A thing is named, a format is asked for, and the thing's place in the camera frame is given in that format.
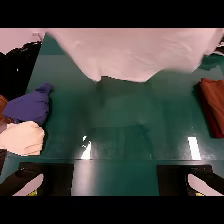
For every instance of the white shirt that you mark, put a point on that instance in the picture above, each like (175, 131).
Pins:
(133, 53)

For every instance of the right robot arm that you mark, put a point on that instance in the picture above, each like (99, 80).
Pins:
(200, 181)

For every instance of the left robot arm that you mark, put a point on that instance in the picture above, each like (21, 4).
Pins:
(23, 181)

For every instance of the purple garment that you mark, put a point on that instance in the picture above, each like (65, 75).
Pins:
(28, 106)

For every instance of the cream garment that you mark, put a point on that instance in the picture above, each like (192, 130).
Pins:
(21, 138)

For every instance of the red garment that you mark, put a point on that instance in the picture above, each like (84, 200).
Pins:
(209, 116)

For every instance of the orange garment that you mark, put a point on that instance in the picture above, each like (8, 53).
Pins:
(215, 98)

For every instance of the black garment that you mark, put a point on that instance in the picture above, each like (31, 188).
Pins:
(15, 68)

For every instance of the green garment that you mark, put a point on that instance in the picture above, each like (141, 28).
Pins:
(210, 61)

